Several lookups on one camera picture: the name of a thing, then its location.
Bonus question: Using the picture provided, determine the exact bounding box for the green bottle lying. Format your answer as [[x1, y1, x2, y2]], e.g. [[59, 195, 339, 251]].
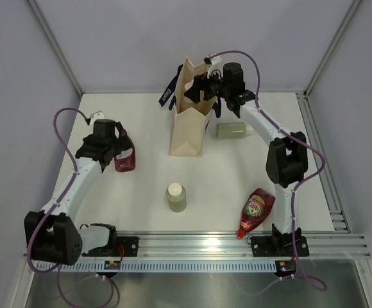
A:
[[216, 122, 254, 140]]

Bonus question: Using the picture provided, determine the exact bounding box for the beige pump bottle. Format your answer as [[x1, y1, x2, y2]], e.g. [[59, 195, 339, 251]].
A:
[[184, 81, 193, 92]]

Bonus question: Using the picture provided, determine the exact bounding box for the white slotted cable duct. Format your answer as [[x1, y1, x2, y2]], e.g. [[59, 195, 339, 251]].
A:
[[37, 259, 280, 273]]

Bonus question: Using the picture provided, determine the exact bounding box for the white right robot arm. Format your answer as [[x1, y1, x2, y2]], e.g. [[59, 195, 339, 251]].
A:
[[185, 58, 310, 257]]

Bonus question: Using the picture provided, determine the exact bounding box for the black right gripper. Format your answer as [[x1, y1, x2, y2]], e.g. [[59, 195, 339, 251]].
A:
[[185, 67, 230, 104]]

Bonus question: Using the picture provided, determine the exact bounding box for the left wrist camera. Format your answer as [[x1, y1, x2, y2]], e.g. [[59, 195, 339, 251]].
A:
[[85, 110, 105, 126]]

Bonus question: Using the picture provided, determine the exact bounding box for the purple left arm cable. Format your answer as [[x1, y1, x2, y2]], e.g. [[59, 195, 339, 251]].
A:
[[25, 107, 121, 308]]

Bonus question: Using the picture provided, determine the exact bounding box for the left aluminium frame post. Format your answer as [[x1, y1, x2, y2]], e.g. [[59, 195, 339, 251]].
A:
[[26, 0, 84, 98]]

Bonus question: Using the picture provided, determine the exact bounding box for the aluminium frame post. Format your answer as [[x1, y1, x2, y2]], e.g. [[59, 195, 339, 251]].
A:
[[303, 0, 363, 98], [26, 0, 84, 98]]

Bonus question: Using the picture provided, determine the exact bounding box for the beige canvas tote bag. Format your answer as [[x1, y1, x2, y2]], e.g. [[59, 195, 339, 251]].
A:
[[158, 58, 221, 157]]

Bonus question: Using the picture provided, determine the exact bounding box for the dark red bottle left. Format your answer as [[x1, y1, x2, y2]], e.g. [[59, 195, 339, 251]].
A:
[[114, 136, 136, 173]]

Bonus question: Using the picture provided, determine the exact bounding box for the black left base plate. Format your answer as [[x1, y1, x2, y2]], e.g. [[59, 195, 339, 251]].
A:
[[82, 236, 139, 257]]

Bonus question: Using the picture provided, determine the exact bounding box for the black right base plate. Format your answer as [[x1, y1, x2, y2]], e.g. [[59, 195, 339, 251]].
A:
[[249, 236, 310, 257]]

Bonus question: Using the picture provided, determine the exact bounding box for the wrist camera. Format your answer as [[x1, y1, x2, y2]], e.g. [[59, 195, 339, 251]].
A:
[[85, 110, 105, 126], [203, 55, 222, 78]]

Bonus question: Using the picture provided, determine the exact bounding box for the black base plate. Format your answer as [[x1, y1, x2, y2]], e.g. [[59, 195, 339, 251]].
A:
[[82, 236, 139, 257], [249, 236, 310, 257]]

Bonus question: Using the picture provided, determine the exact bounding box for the aluminium mounting rail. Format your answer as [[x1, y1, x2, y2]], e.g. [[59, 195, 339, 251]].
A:
[[119, 232, 370, 259]]

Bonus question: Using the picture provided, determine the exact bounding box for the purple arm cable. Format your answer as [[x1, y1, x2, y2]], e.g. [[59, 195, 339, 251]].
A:
[[214, 49, 328, 293], [25, 107, 121, 308]]

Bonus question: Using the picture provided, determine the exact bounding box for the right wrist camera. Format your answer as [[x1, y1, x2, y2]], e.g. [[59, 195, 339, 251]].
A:
[[203, 55, 222, 78]]

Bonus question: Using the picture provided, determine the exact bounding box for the red Fairy dish soap bottle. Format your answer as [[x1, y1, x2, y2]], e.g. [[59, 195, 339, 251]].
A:
[[237, 188, 276, 239]]

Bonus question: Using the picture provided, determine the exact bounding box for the green bottle standing white cap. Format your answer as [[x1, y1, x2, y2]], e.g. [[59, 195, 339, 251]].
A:
[[166, 182, 187, 212]]

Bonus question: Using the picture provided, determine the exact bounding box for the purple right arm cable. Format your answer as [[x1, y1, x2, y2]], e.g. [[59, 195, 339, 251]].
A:
[[214, 49, 328, 293]]

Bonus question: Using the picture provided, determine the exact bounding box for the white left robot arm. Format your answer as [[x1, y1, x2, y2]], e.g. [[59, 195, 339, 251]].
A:
[[24, 119, 131, 266]]

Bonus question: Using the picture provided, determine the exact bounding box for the right aluminium frame post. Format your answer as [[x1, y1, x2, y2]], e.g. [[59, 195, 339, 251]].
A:
[[303, 0, 363, 98]]

